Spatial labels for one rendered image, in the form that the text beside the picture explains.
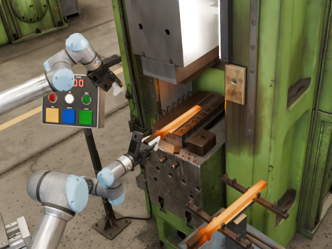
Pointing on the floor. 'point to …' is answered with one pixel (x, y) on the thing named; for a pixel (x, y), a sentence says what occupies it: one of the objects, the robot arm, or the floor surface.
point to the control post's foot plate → (104, 229)
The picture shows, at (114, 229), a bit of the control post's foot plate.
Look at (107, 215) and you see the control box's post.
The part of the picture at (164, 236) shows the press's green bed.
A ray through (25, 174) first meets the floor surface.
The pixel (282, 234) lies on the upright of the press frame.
